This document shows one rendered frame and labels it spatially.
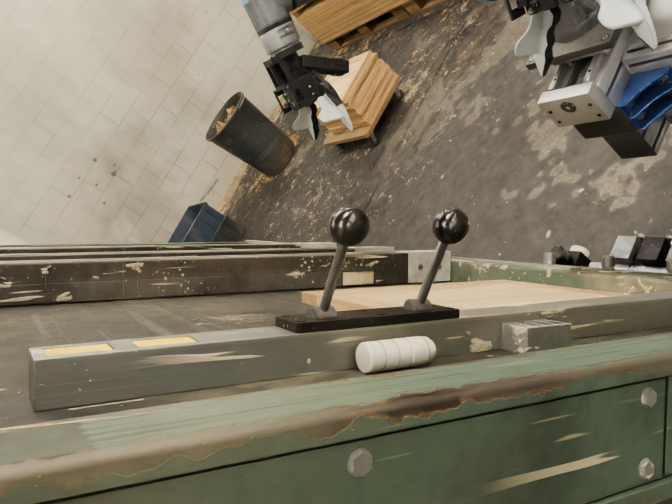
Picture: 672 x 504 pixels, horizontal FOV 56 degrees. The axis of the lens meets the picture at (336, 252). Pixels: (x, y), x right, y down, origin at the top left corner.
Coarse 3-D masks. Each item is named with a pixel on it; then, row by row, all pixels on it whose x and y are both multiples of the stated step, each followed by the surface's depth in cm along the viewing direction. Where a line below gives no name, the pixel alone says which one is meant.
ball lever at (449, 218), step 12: (444, 216) 62; (456, 216) 62; (432, 228) 63; (444, 228) 62; (456, 228) 62; (468, 228) 63; (444, 240) 63; (456, 240) 62; (444, 252) 65; (432, 264) 65; (432, 276) 66; (408, 300) 68; (420, 300) 67
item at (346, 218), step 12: (336, 216) 56; (348, 216) 56; (360, 216) 56; (336, 228) 56; (348, 228) 56; (360, 228) 56; (336, 240) 57; (348, 240) 56; (360, 240) 56; (336, 252) 58; (336, 264) 59; (336, 276) 60; (324, 300) 61; (312, 312) 61; (324, 312) 61; (336, 312) 62
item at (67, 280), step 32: (192, 256) 122; (224, 256) 124; (256, 256) 124; (288, 256) 127; (320, 256) 131; (352, 256) 135; (384, 256) 139; (416, 256) 144; (448, 256) 148; (0, 288) 101; (32, 288) 104; (64, 288) 106; (96, 288) 109; (128, 288) 112; (160, 288) 114; (192, 288) 117; (224, 288) 121; (256, 288) 124; (288, 288) 128
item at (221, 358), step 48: (192, 336) 57; (240, 336) 57; (288, 336) 58; (336, 336) 60; (384, 336) 63; (432, 336) 66; (480, 336) 70; (576, 336) 78; (48, 384) 48; (96, 384) 49; (144, 384) 51; (192, 384) 53
